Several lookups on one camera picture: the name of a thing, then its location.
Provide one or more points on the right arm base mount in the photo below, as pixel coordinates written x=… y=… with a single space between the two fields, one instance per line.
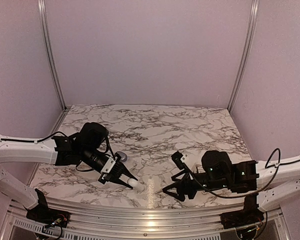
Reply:
x=241 y=218

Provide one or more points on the purple earbud charging case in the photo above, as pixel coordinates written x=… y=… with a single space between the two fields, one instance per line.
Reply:
x=123 y=156

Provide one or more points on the aluminium frame post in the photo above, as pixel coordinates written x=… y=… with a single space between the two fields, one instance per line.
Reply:
x=49 y=52
x=251 y=29

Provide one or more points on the right aluminium frame post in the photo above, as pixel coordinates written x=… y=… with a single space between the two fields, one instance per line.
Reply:
x=251 y=29

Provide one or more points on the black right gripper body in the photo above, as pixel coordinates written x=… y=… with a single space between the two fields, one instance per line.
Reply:
x=221 y=183

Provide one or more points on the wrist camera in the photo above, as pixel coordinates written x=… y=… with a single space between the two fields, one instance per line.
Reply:
x=179 y=160
x=110 y=171

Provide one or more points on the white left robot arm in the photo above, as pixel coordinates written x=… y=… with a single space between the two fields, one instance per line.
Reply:
x=22 y=150

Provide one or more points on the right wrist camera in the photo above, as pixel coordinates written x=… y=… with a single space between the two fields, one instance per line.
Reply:
x=179 y=160

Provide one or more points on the left aluminium frame post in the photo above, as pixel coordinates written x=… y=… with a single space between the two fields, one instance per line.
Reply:
x=49 y=52

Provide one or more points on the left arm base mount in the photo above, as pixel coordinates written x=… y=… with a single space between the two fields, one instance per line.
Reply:
x=48 y=216

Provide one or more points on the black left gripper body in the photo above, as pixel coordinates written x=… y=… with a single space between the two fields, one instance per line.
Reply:
x=85 y=152

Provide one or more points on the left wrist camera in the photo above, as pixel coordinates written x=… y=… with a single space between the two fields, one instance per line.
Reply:
x=110 y=171

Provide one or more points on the aluminium front rail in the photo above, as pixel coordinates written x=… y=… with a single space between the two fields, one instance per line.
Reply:
x=93 y=222

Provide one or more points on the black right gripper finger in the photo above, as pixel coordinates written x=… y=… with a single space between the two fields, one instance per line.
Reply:
x=173 y=190
x=182 y=177

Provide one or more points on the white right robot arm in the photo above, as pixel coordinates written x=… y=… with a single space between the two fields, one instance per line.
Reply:
x=270 y=173

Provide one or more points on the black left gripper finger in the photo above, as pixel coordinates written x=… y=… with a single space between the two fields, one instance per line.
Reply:
x=120 y=182
x=126 y=172

